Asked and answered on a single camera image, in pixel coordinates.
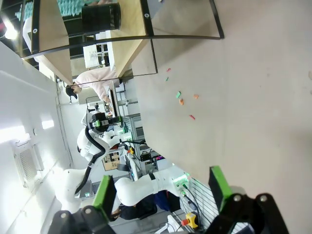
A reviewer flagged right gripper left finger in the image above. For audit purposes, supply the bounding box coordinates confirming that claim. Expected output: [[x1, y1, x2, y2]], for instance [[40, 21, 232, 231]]
[[45, 174, 117, 234]]

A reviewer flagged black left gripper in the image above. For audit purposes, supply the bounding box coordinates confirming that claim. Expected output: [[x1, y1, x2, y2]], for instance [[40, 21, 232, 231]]
[[88, 112, 111, 134]]

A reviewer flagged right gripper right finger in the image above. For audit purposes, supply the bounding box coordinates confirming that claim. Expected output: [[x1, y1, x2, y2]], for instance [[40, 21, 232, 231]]
[[206, 165, 290, 234]]

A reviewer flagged teal chenille duster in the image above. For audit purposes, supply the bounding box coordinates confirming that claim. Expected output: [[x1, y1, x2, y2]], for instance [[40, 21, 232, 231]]
[[14, 0, 86, 21]]

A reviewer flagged white slotted panel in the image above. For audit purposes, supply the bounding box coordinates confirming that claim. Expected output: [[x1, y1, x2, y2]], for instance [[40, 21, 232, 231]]
[[190, 177, 220, 230]]

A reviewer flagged black monitor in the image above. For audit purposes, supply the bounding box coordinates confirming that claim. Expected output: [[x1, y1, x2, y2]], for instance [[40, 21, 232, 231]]
[[107, 89, 120, 117]]

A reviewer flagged cardboard box with label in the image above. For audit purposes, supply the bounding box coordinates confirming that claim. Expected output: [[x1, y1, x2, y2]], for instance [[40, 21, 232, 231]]
[[101, 151, 121, 171]]

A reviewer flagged yellow emergency stop button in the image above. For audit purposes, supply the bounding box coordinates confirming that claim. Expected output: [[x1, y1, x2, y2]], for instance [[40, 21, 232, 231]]
[[181, 212, 198, 229]]

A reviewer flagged person in pink top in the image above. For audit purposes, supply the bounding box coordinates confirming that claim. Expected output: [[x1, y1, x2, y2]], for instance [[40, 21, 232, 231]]
[[65, 67, 121, 103]]

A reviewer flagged dark blue cloth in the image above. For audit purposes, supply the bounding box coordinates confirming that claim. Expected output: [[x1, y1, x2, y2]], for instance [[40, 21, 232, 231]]
[[153, 190, 181, 212]]

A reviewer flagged white poster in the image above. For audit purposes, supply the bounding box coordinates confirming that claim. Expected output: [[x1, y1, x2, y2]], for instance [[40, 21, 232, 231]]
[[82, 45, 113, 69]]

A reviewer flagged black mesh pen cup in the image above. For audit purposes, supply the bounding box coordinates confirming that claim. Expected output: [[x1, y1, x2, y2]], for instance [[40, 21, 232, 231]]
[[81, 2, 122, 33]]

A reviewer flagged black cable hose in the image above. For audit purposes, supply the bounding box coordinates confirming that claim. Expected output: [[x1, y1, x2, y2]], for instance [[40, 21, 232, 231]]
[[74, 125, 108, 195]]

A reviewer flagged aluminium frame rack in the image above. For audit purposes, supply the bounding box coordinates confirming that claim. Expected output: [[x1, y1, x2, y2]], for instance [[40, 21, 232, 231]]
[[120, 114, 147, 147]]

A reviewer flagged black frame wooden shelf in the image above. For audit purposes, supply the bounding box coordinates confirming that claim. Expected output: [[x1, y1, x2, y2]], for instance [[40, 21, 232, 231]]
[[18, 0, 225, 89]]

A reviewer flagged white wall air vent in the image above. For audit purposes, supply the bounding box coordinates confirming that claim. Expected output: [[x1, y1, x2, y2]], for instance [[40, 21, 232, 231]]
[[13, 140, 46, 188]]

